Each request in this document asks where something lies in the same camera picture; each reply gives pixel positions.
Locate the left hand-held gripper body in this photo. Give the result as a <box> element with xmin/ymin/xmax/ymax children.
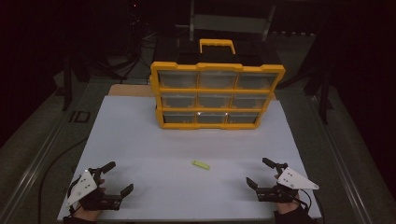
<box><xmin>66</xmin><ymin>169</ymin><xmax>123</xmax><ymax>211</ymax></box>

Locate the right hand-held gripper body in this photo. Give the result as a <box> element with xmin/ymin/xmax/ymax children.
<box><xmin>256</xmin><ymin>161</ymin><xmax>320</xmax><ymax>205</ymax></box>

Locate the small yellow-green bar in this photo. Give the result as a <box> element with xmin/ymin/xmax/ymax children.
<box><xmin>191</xmin><ymin>160</ymin><xmax>211</xmax><ymax>171</ymax></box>

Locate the clear plastic organizer drawer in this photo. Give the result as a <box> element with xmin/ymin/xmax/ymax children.
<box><xmin>232</xmin><ymin>92</ymin><xmax>271</xmax><ymax>110</ymax></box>

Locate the yellow black drawer organizer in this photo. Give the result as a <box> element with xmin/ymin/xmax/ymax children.
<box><xmin>149</xmin><ymin>38</ymin><xmax>287</xmax><ymax>131</ymax></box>

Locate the person's right hand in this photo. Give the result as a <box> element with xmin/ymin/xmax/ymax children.
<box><xmin>275</xmin><ymin>197</ymin><xmax>303</xmax><ymax>217</ymax></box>

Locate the person's left hand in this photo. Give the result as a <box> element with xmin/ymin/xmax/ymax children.
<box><xmin>74</xmin><ymin>178</ymin><xmax>107</xmax><ymax>222</ymax></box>

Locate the white table cover sheet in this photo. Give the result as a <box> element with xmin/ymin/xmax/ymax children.
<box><xmin>57</xmin><ymin>94</ymin><xmax>322</xmax><ymax>222</ymax></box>

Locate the black floor stand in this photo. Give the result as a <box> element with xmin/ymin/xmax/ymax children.
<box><xmin>279</xmin><ymin>31</ymin><xmax>335</xmax><ymax>125</ymax></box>
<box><xmin>60</xmin><ymin>52</ymin><xmax>94</xmax><ymax>112</ymax></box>

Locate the set of clear drawers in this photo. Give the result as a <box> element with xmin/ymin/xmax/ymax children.
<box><xmin>157</xmin><ymin>70</ymin><xmax>278</xmax><ymax>125</ymax></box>

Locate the black tripod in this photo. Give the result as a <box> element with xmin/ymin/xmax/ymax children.
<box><xmin>122</xmin><ymin>0</ymin><xmax>151</xmax><ymax>83</ymax></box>

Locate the left hand-held gripper black cable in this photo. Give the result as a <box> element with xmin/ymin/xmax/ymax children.
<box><xmin>66</xmin><ymin>175</ymin><xmax>82</xmax><ymax>217</ymax></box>

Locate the hand-held gripper black cable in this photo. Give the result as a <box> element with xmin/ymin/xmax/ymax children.
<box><xmin>66</xmin><ymin>175</ymin><xmax>82</xmax><ymax>217</ymax></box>
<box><xmin>292</xmin><ymin>189</ymin><xmax>313</xmax><ymax>214</ymax></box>

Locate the right hand-held gripper black cable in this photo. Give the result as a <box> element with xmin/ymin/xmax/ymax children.
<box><xmin>292</xmin><ymin>189</ymin><xmax>313</xmax><ymax>214</ymax></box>

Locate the black floor cable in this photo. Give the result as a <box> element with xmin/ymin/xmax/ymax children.
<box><xmin>36</xmin><ymin>137</ymin><xmax>89</xmax><ymax>224</ymax></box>

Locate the aluminium floor rail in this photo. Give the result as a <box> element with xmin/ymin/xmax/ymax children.
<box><xmin>306</xmin><ymin>90</ymin><xmax>396</xmax><ymax>224</ymax></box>
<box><xmin>0</xmin><ymin>77</ymin><xmax>94</xmax><ymax>224</ymax></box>

